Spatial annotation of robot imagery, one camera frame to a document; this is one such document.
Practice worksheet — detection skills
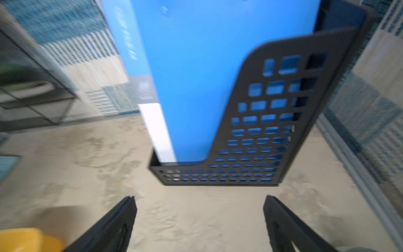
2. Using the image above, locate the blue front folder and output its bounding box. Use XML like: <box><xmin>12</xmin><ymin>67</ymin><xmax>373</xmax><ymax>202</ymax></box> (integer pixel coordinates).
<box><xmin>101</xmin><ymin>1</ymin><xmax>320</xmax><ymax>163</ymax></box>

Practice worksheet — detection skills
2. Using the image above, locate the black perforated file holder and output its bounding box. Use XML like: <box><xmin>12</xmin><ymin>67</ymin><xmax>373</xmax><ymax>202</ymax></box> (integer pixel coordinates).
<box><xmin>149</xmin><ymin>1</ymin><xmax>379</xmax><ymax>186</ymax></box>

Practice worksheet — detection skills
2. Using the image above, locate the black wire shelf rack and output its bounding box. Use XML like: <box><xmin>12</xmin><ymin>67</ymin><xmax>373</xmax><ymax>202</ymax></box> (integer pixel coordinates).
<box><xmin>1</xmin><ymin>31</ymin><xmax>77</xmax><ymax>132</ymax></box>

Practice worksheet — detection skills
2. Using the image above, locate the grey stapler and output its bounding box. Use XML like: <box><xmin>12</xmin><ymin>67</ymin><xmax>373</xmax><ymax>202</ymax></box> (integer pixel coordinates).
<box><xmin>0</xmin><ymin>154</ymin><xmax>21</xmax><ymax>182</ymax></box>

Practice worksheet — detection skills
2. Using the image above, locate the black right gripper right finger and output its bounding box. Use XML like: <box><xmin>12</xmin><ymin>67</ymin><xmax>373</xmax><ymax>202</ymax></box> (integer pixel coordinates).
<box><xmin>263</xmin><ymin>195</ymin><xmax>337</xmax><ymax>252</ymax></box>

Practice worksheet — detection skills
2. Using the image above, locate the yellow storage tray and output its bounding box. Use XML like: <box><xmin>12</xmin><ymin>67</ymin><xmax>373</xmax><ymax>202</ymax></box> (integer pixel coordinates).
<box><xmin>1</xmin><ymin>228</ymin><xmax>65</xmax><ymax>252</ymax></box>

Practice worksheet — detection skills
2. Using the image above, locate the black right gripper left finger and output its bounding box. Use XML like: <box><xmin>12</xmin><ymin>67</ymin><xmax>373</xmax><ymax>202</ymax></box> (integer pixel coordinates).
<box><xmin>64</xmin><ymin>196</ymin><xmax>137</xmax><ymax>252</ymax></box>

